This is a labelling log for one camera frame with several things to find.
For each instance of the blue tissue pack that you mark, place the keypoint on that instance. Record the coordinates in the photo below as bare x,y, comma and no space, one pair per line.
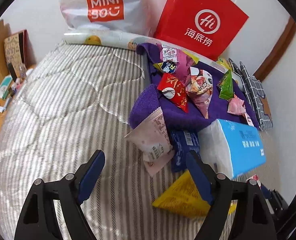
233,145

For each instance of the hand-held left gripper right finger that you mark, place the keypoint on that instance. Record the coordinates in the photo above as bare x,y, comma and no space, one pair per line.
199,177

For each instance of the striped mattress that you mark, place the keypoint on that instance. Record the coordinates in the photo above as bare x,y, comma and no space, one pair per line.
62,105

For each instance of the checked cloth with star patch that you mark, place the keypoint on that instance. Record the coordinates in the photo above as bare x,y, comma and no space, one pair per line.
255,92

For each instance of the small pink pillow snack packet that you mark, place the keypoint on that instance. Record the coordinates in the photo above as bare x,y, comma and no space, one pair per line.
236,105

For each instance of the magenta snack packet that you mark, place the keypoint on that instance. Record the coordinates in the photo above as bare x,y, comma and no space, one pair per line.
180,62

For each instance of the white plastic bag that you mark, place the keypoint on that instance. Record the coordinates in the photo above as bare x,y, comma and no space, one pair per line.
102,5

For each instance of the small yellow blue snack packet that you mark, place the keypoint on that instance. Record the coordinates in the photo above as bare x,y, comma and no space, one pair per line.
165,67

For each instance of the teal box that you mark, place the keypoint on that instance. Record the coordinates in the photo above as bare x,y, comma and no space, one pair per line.
2,87

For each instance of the red paper bag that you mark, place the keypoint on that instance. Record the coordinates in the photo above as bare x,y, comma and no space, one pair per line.
203,22

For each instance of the printed paper roll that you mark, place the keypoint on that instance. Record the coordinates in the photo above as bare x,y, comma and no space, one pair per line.
100,40

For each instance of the clear plastic bottle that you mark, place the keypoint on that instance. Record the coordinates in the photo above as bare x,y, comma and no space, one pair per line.
22,71

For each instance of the brown wooden door frame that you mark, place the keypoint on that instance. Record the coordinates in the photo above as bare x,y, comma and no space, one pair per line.
275,50

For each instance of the yellow triangular snack packet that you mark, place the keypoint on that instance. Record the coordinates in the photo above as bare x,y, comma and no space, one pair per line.
180,197

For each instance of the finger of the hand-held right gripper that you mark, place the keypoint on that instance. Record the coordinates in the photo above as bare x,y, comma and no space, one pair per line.
274,200

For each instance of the pink panda print snack packet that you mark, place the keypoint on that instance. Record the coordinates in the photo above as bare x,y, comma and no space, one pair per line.
199,87

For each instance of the purple towel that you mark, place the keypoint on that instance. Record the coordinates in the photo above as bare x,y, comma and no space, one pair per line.
144,105

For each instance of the yellow snack bag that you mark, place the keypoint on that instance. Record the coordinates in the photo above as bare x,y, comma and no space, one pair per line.
224,62

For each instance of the pink white snack packet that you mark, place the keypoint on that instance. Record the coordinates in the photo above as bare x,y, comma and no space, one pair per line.
153,135

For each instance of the long pink snack packet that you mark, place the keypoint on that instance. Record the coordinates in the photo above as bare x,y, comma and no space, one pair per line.
249,119

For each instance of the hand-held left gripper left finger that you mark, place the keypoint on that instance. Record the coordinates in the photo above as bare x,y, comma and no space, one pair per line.
91,177

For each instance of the green triangular snack packet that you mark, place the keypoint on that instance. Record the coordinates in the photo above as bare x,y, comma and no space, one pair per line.
226,87

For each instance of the dark blue snack packet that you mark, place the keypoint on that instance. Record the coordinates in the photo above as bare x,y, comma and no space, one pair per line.
184,142

